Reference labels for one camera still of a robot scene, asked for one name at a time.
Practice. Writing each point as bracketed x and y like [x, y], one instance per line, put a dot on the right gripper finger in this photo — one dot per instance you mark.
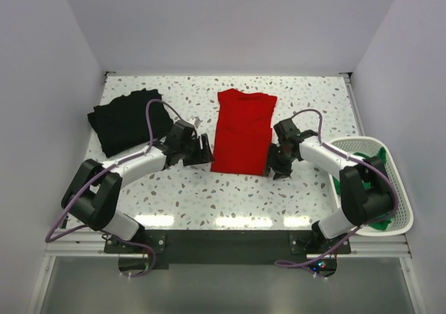
[268, 170]
[281, 175]

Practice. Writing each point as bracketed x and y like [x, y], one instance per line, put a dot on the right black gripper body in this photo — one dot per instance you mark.
[279, 160]

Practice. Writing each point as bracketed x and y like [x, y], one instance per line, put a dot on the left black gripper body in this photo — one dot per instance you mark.
[191, 149]

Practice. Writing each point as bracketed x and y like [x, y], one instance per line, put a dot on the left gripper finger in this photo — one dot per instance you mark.
[199, 157]
[203, 142]

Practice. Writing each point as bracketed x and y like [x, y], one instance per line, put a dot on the red t shirt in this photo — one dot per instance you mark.
[243, 133]

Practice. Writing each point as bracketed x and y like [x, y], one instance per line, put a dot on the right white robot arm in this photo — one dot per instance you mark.
[332, 160]

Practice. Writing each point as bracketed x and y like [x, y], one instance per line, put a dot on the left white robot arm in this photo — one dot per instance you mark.
[92, 196]

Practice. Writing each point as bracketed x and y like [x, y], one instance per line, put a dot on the folded black t shirt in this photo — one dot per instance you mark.
[121, 124]

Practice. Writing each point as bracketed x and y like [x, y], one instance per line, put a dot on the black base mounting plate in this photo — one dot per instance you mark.
[235, 247]

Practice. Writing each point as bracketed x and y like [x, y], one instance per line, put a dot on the green t shirt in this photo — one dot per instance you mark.
[365, 192]

